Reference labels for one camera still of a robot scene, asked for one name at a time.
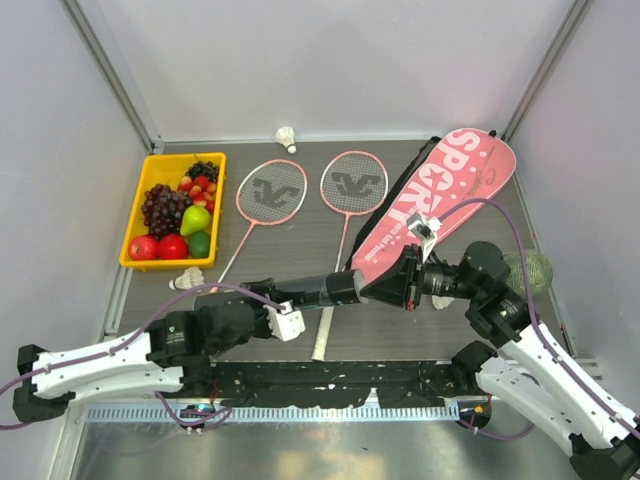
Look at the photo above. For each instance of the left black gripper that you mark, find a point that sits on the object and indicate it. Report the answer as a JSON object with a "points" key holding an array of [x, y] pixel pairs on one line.
{"points": [[268, 288]]}

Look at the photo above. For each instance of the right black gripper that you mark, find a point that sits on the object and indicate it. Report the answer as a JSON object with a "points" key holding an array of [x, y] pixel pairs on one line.
{"points": [[406, 280]]}

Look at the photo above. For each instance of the white shuttlecock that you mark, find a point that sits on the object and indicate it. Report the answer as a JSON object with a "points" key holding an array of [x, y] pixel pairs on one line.
{"points": [[440, 302], [285, 136], [190, 278]]}

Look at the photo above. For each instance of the black shuttlecock tube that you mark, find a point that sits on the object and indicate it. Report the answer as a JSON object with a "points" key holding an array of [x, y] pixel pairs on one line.
{"points": [[320, 291]]}

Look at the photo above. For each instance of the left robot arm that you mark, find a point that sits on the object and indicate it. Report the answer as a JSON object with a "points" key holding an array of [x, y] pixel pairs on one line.
{"points": [[171, 354]]}

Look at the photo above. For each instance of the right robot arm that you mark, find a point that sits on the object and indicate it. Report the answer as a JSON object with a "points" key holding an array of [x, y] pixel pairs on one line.
{"points": [[518, 361]]}

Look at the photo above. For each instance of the left pink badminton racket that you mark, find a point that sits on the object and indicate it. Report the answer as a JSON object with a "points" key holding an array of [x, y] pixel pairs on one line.
{"points": [[270, 195]]}

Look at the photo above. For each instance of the pink badminton racket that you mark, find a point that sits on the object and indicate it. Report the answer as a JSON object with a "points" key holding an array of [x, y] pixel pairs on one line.
{"points": [[270, 195], [354, 183]]}

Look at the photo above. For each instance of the right pink badminton racket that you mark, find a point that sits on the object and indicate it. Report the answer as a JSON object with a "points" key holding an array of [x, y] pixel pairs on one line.
{"points": [[354, 183]]}

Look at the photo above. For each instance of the green lime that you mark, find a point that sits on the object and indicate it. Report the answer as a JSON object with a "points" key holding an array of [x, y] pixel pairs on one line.
{"points": [[199, 244]]}

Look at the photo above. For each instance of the green pear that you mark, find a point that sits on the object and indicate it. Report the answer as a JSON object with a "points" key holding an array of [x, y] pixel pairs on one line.
{"points": [[195, 218]]}

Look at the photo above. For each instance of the right red apple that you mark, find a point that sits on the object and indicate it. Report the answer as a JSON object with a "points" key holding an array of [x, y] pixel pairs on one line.
{"points": [[172, 247]]}

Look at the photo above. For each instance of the red apple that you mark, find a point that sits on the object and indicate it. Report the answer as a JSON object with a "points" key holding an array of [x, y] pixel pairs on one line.
{"points": [[172, 247], [143, 248]]}

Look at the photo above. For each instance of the yellow plastic bin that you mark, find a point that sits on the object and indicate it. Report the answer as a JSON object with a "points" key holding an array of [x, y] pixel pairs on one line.
{"points": [[169, 170]]}

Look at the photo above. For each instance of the pink racket bag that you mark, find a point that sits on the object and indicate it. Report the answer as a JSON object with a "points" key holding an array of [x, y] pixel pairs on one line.
{"points": [[465, 163]]}

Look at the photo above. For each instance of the left red apple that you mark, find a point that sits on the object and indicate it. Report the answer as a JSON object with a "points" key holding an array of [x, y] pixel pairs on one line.
{"points": [[143, 248]]}

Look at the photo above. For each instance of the purple grape bunch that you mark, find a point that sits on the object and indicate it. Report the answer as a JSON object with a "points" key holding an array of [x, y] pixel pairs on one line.
{"points": [[163, 210]]}

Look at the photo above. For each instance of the green netted melon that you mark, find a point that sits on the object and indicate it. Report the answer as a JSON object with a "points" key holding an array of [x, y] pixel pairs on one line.
{"points": [[539, 272]]}

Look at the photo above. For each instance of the black grape bunch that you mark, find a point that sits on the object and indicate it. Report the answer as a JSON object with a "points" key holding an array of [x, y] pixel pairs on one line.
{"points": [[205, 169]]}

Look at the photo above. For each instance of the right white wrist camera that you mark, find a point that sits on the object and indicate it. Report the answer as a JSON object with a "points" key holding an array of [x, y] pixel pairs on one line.
{"points": [[425, 229]]}

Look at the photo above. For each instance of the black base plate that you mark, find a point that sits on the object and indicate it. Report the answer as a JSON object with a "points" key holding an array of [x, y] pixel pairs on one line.
{"points": [[328, 385]]}

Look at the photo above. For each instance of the white cable duct strip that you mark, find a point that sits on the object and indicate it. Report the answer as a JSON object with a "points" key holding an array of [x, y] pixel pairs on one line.
{"points": [[369, 412]]}

